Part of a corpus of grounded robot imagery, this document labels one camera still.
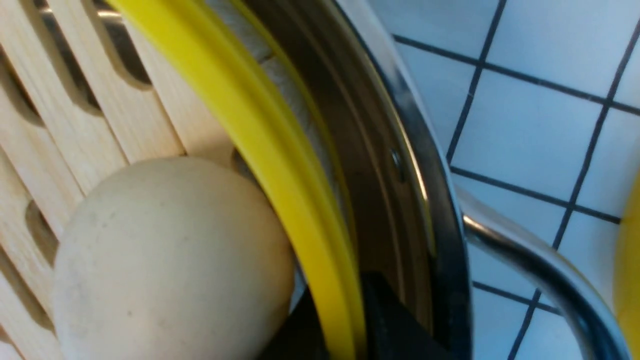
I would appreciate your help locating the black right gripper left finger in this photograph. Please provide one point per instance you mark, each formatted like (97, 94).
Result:
(300, 337)

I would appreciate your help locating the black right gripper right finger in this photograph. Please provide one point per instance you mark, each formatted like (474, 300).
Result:
(392, 331)

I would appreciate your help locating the bamboo steamer basket yellow rim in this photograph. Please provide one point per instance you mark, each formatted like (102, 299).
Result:
(87, 92)

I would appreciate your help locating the white round bun upper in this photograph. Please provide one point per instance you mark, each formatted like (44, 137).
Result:
(172, 259)

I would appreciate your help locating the yellow banana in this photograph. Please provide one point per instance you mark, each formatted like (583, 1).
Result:
(627, 271)

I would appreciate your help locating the checkered white tablecloth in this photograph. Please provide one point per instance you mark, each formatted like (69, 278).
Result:
(535, 104)

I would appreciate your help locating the stainless steel two-handled pot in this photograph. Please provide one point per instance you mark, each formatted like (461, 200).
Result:
(413, 226)

